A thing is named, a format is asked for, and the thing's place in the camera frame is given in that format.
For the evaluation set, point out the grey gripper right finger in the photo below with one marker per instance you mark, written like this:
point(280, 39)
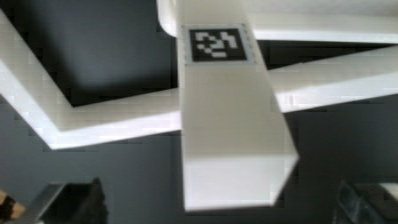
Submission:
point(367, 203)

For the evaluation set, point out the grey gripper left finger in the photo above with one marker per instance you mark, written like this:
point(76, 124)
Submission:
point(68, 204)

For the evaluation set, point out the white desk leg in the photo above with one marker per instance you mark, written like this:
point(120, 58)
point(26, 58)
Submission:
point(237, 147)

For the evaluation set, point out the white left fence block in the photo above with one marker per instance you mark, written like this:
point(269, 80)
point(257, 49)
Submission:
point(28, 88)

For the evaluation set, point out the white desk top tray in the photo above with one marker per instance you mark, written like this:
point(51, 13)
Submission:
point(301, 20)

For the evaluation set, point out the white front fence bar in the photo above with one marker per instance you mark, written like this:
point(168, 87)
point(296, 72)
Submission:
point(324, 74)

